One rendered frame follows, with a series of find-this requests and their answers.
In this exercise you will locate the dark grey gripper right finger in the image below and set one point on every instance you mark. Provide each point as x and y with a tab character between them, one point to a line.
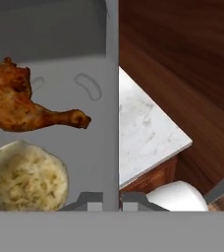
132	199

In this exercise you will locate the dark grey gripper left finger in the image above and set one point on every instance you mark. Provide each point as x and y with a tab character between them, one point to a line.
91	199

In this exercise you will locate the grey tupperware container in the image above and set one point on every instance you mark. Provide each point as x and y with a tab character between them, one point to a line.
71	154

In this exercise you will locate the white round object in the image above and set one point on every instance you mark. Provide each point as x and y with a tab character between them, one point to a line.
179	197

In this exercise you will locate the pale mashed potato mound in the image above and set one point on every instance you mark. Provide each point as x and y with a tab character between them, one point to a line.
22	178

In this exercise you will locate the grey flat bar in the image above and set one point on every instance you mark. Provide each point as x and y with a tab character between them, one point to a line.
222	187

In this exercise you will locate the brown roasted chicken leg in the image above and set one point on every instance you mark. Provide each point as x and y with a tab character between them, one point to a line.
12	101

